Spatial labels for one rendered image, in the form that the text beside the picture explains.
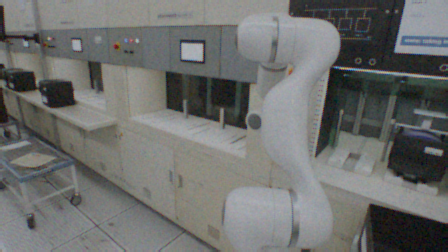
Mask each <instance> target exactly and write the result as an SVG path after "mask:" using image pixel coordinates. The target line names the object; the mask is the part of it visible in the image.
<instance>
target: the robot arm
mask: <svg viewBox="0 0 448 252"><path fill-rule="evenodd" d="M234 41H235V47H236V49H237V51H238V53H239V54H240V55H241V56H242V57H244V58H245V59H247V60H252V61H256V62H259V68H258V75H257V93H258V94H259V95H260V97H261V98H262V99H263V100H264V102H263V105H262V107H261V108H259V109H254V110H253V111H250V112H249V113H248V114H247V116H246V124H247V126H248V128H249V129H250V130H251V131H253V132H261V138H262V143H263V146H264V150H265V151H266V153H267V154H268V157H269V158H271V159H272V161H273V162H275V164H276V165H277V166H279V167H280V168H281V169H283V170H284V171H285V172H286V174H287V175H288V176H289V177H290V178H289V179H290V181H291V187H290V188H289V189H282V188H260V187H242V188H236V189H234V190H233V191H232V192H230V193H229V194H228V196H226V199H225V200H224V201H223V208H222V224H223V230H224V232H225V234H226V237H227V238H228V240H229V241H230V244H232V245H233V247H234V248H235V249H236V251H237V252H290V251H289V249H286V247H287V248H303V249H313V248H317V247H320V246H323V245H324V244H326V243H327V242H328V241H329V240H330V237H331V236H332V234H333V232H334V217H333V213H332V208H331V206H330V204H329V200H328V199H327V197H326V194H325V193H324V191H323V188H322V186H321V185H320V182H319V180H318V179H317V175H316V173H315V172H314V168H313V165H312V163H311V157H310V154H309V150H308V107H309V101H310V96H311V91H312V90H313V88H314V85H315V84H316V83H317V81H318V80H320V78H321V77H322V76H323V75H324V74H325V73H326V72H327V70H328V69H329V68H330V67H331V66H332V65H333V63H334V62H335V61H336V58H337V57H338V55H339V50H340V47H341V44H340V35H339V34H338V32H337V29H336V28H335V27H334V25H332V24H331V23H329V22H327V21H325V20H321V19H312V18H297V17H290V15H289V14H287V13H284V12H280V13H257V14H253V15H249V16H248V17H246V18H244V19H243V20H242V21H241V23H240V24H239V25H238V26H237V29H236V32H235V38H234ZM288 64H290V65H293V72H291V74H290V75H289V76H287V77H286V79H285V76H286V70H287V67H288Z"/></svg>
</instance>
